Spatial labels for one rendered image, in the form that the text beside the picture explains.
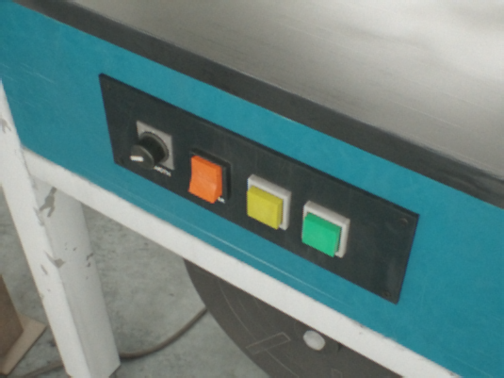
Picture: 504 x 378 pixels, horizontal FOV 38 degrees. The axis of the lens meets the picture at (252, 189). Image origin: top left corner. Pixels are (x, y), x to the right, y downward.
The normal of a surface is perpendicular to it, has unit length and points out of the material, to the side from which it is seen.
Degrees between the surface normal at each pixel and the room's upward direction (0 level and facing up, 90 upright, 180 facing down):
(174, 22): 0
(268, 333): 90
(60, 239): 90
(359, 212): 90
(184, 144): 90
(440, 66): 0
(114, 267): 0
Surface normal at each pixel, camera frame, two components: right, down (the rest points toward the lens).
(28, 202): -0.55, 0.60
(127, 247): 0.00, -0.70
